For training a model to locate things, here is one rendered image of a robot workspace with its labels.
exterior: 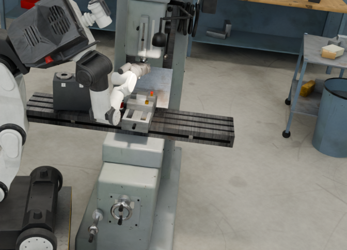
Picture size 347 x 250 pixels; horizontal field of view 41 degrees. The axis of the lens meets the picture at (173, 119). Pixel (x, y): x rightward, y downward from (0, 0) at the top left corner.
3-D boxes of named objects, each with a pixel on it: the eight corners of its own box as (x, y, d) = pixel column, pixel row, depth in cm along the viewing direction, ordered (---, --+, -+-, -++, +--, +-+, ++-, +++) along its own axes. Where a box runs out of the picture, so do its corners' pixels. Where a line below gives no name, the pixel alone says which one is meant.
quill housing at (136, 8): (161, 61, 249) (167, 2, 233) (123, 56, 249) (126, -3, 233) (164, 48, 265) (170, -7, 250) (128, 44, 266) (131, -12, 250)
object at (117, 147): (160, 169, 264) (162, 152, 258) (100, 161, 264) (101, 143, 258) (168, 126, 307) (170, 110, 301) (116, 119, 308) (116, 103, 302)
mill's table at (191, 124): (232, 147, 269) (235, 136, 265) (22, 121, 270) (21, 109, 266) (231, 128, 289) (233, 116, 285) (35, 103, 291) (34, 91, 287)
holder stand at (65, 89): (91, 111, 273) (92, 80, 263) (53, 109, 269) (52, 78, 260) (92, 102, 283) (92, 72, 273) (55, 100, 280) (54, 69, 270)
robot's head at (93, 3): (94, 23, 208) (108, 17, 205) (83, 6, 203) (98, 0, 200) (98, 17, 212) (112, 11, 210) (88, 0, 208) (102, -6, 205)
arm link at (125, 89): (138, 78, 243) (129, 98, 237) (123, 77, 247) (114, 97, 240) (134, 71, 238) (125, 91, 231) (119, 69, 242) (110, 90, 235)
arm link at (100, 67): (97, 96, 206) (93, 69, 198) (81, 91, 209) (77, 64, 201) (112, 84, 214) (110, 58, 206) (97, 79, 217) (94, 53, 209)
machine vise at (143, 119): (147, 133, 258) (148, 116, 252) (121, 129, 258) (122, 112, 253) (156, 105, 288) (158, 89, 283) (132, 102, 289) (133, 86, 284)
